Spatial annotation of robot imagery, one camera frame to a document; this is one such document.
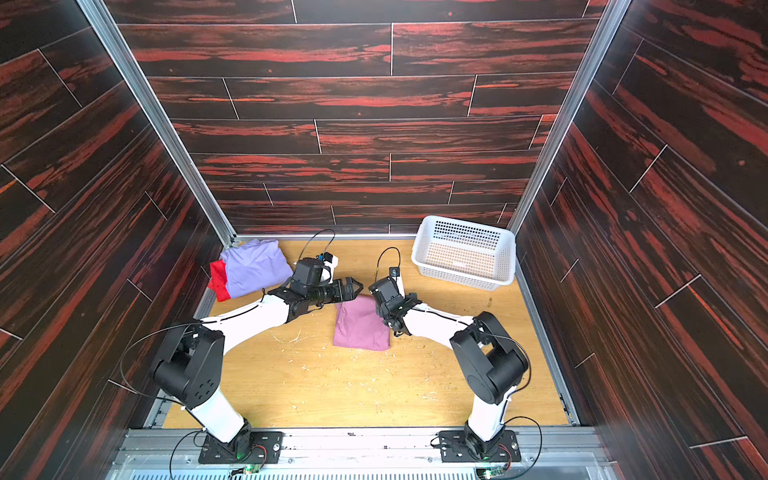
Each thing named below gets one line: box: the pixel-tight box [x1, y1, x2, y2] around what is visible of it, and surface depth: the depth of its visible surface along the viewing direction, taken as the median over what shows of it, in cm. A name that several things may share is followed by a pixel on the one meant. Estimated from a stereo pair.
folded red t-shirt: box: [208, 260, 231, 302], surface depth 104 cm
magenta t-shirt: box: [334, 294, 391, 351], surface depth 92 cm
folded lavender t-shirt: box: [221, 239, 294, 299], surface depth 106 cm
